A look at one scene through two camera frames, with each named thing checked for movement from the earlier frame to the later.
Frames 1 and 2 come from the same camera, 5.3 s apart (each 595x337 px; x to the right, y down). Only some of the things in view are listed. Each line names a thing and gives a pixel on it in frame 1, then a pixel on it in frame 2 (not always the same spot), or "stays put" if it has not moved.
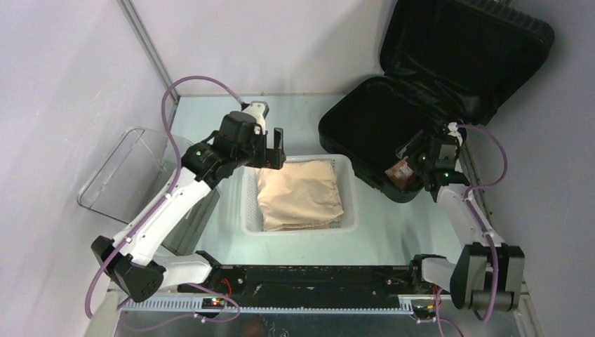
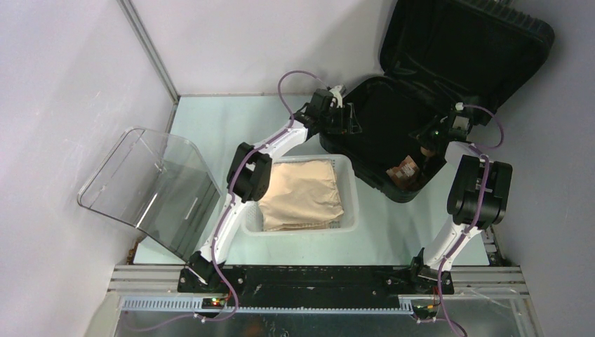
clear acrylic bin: (135, 175) stays put
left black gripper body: (258, 145) -> (332, 121)
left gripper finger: (278, 142) -> (355, 126)
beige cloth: (301, 194) stays put
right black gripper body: (424, 147) -> (430, 136)
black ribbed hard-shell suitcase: (442, 62) stays put
